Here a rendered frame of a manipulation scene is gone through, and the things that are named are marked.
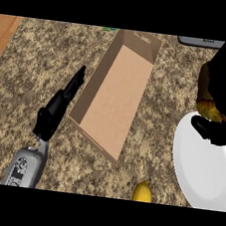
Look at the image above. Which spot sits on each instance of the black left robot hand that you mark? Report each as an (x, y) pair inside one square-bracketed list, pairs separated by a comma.
[(56, 108)]

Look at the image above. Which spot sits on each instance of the brown sweet potato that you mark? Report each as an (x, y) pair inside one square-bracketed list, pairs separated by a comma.
[(207, 103)]

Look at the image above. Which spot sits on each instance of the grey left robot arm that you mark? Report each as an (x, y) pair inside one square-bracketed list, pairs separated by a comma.
[(24, 167)]

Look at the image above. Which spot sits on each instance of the open cardboard box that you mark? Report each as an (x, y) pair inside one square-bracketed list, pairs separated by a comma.
[(116, 92)]

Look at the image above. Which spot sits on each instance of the white plate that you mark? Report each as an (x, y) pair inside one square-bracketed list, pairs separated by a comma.
[(202, 169)]

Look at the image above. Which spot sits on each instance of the grey flat appliance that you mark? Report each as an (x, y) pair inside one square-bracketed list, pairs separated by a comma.
[(200, 42)]

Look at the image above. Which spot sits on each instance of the brown wooden board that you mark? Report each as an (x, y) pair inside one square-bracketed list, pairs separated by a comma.
[(3, 36)]

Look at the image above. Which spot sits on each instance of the green and blue object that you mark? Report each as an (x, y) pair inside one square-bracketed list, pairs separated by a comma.
[(110, 29)]

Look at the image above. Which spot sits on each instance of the yellow lemon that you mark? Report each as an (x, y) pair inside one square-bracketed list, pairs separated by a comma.
[(142, 191)]

